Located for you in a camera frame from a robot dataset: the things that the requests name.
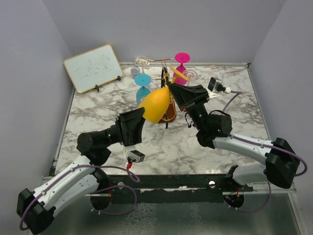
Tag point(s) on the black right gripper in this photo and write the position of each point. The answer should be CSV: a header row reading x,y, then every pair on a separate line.
x,y
189,98

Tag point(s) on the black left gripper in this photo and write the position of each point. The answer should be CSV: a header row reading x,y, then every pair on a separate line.
x,y
129,126

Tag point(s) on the orange plastic wine glass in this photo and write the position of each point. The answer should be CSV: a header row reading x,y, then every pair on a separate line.
x,y
156,102

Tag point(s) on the pink plastic wine glass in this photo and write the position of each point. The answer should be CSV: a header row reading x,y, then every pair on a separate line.
x,y
182,58

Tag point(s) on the blue plastic wine glass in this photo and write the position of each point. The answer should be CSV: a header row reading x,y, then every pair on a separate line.
x,y
142,80

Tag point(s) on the clear champagne flute glass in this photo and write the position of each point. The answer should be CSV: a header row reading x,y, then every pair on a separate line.
x,y
142,62

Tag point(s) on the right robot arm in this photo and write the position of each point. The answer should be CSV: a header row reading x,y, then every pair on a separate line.
x,y
277,163

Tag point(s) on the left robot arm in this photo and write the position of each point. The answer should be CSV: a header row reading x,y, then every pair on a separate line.
x,y
37,208

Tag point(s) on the gold and black glass rack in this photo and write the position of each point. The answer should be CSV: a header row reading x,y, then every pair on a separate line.
x,y
170,114

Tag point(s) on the small jar of paper clips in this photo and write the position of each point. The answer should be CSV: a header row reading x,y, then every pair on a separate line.
x,y
135,71

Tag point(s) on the small framed whiteboard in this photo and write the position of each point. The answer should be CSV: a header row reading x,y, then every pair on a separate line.
x,y
94,68

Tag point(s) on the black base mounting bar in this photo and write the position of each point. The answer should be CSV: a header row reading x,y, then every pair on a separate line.
x,y
179,188

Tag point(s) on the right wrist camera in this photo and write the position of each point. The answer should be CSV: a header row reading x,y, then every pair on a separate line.
x,y
215,88

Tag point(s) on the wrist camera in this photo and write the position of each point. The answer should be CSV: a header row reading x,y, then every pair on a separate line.
x,y
132,155
215,88

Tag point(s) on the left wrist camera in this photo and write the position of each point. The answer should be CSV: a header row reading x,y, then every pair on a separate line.
x,y
132,155

